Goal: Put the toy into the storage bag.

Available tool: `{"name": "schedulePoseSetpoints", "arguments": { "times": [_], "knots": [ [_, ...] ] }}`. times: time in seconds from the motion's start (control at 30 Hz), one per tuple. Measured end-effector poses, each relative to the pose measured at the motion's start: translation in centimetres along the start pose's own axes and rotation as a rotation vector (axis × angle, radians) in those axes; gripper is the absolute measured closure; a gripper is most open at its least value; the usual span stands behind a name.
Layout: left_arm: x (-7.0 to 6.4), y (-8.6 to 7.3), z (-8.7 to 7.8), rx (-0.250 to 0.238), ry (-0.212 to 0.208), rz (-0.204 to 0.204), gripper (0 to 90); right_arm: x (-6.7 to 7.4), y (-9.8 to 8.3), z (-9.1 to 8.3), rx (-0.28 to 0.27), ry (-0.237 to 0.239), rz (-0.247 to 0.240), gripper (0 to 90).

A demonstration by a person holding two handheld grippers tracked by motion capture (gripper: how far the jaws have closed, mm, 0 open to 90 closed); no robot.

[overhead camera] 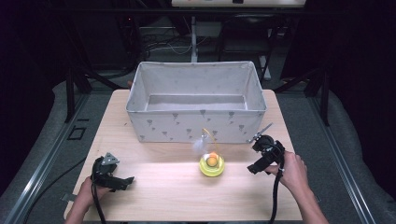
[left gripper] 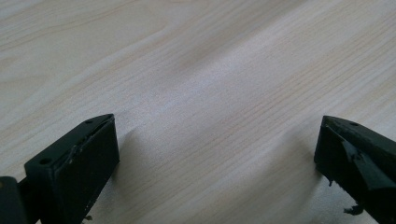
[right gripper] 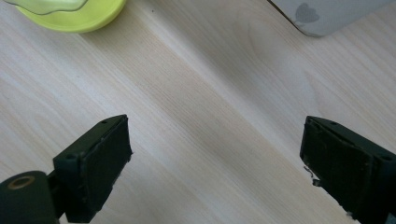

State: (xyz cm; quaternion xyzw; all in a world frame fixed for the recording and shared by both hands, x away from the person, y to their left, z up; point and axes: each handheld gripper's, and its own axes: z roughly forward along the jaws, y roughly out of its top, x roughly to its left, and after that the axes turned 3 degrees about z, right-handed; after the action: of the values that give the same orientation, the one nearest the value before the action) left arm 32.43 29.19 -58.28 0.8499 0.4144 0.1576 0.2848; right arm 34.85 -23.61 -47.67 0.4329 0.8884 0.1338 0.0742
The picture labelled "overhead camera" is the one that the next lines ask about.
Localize grey printed fabric storage box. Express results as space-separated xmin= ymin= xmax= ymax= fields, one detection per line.
xmin=125 ymin=61 xmax=268 ymax=145

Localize black chair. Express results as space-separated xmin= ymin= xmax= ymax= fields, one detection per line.
xmin=217 ymin=13 xmax=276 ymax=63

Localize black floor cable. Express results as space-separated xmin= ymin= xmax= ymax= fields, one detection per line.
xmin=21 ymin=158 xmax=87 ymax=224

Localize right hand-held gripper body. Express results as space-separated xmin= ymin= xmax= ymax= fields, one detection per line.
xmin=247 ymin=122 xmax=286 ymax=166

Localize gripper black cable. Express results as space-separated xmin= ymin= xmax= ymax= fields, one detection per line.
xmin=91 ymin=181 xmax=107 ymax=224
xmin=268 ymin=169 xmax=285 ymax=224

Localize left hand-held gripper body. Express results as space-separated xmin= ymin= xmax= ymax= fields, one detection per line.
xmin=92 ymin=152 xmax=120 ymax=189

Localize person's right hand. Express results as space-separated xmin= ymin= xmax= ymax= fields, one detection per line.
xmin=264 ymin=151 xmax=308 ymax=194

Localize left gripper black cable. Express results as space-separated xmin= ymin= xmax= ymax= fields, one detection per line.
xmin=91 ymin=181 xmax=107 ymax=224

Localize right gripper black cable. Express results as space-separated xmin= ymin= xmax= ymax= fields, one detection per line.
xmin=268 ymin=169 xmax=285 ymax=224

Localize black metal stand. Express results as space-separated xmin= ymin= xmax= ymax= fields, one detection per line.
xmin=274 ymin=65 xmax=331 ymax=127
xmin=64 ymin=65 xmax=126 ymax=124

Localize black tape square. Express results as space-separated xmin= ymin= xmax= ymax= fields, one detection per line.
xmin=66 ymin=125 xmax=88 ymax=141

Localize white floor cables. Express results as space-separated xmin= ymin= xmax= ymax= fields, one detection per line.
xmin=145 ymin=33 xmax=192 ymax=56

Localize aluminium floor rail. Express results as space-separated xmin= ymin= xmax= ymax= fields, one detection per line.
xmin=306 ymin=92 xmax=378 ymax=224
xmin=2 ymin=92 xmax=92 ymax=224

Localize person's left hand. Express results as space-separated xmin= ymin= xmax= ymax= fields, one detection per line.
xmin=78 ymin=176 xmax=111 ymax=208

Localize white desk leg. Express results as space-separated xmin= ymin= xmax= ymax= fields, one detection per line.
xmin=190 ymin=15 xmax=200 ymax=63

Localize yellow cat toy with feather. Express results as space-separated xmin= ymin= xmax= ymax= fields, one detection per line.
xmin=191 ymin=127 xmax=226 ymax=178

